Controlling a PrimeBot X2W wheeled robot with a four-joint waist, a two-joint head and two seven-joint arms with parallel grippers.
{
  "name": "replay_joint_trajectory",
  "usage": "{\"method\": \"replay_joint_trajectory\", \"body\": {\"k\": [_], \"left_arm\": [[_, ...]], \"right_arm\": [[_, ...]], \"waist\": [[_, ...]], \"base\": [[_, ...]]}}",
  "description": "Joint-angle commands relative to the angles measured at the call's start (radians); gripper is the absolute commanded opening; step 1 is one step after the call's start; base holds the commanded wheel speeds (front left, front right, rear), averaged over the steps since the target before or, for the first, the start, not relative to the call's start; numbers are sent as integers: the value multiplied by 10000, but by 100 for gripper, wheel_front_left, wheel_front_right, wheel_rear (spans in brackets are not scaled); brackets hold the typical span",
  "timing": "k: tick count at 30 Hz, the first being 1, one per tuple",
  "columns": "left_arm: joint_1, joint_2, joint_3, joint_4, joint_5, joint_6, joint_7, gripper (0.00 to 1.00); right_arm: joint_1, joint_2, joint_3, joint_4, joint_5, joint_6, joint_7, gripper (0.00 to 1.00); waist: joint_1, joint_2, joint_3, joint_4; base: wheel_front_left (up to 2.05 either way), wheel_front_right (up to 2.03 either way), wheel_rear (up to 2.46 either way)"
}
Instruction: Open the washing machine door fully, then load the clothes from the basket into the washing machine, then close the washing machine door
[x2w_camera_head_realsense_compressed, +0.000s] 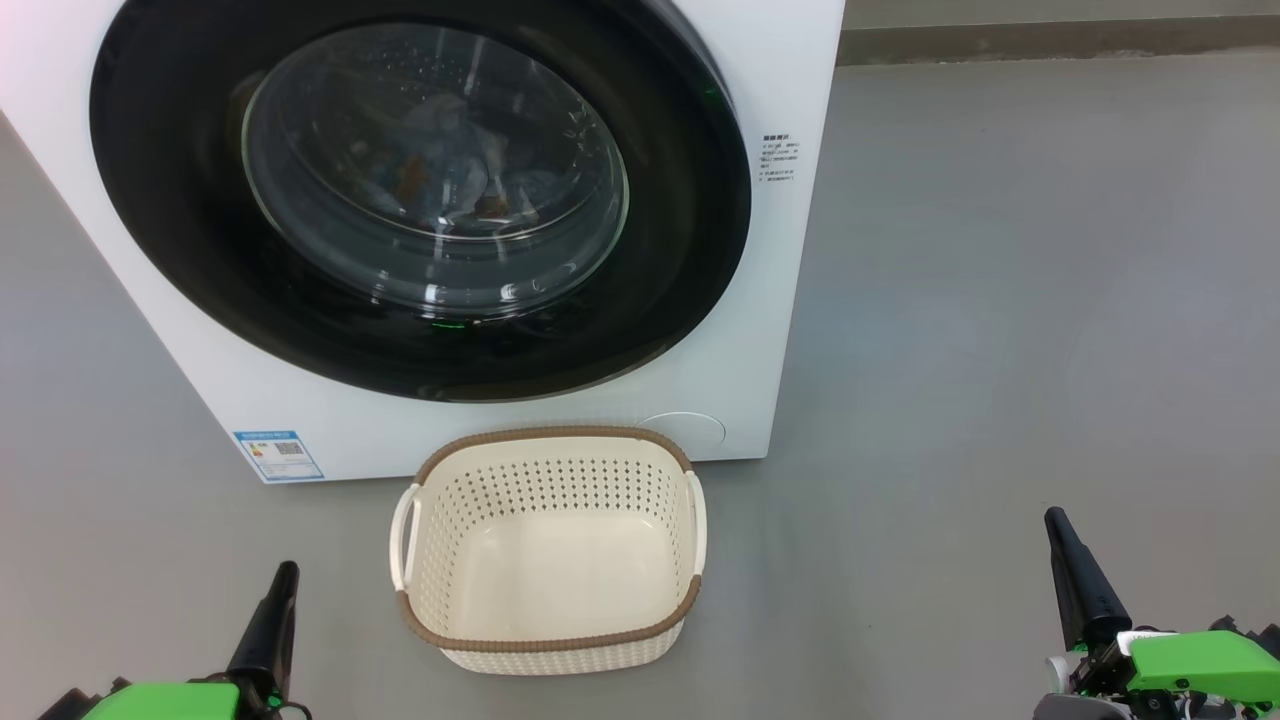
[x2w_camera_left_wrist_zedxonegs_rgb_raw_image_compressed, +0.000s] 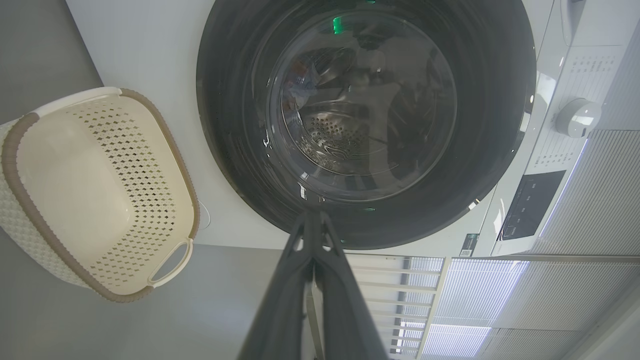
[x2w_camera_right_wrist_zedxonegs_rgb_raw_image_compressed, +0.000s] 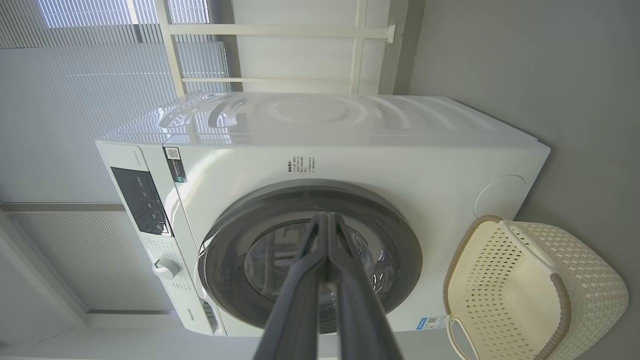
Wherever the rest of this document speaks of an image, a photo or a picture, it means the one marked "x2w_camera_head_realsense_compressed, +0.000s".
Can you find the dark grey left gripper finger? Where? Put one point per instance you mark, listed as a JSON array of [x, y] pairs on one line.
[[270, 640]]

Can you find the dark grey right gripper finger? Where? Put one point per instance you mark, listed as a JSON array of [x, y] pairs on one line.
[[1090, 600]]

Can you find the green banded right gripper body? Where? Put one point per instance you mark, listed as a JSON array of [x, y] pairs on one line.
[[1200, 665]]

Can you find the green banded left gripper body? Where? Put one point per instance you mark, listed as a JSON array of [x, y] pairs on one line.
[[160, 702]]

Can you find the round black glass washer door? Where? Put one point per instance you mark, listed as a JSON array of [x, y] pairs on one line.
[[160, 200]]

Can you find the blue garment with orange print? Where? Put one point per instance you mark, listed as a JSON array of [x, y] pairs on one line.
[[420, 160]]

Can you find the white front-load washing machine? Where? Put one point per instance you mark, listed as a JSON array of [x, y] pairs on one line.
[[300, 420]]

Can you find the blue energy label sticker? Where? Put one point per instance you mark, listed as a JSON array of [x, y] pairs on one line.
[[278, 456]]

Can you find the cream perforated laundry basket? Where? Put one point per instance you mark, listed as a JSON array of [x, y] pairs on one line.
[[550, 580]]

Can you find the round white filter cover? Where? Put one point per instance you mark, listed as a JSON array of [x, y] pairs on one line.
[[700, 430]]

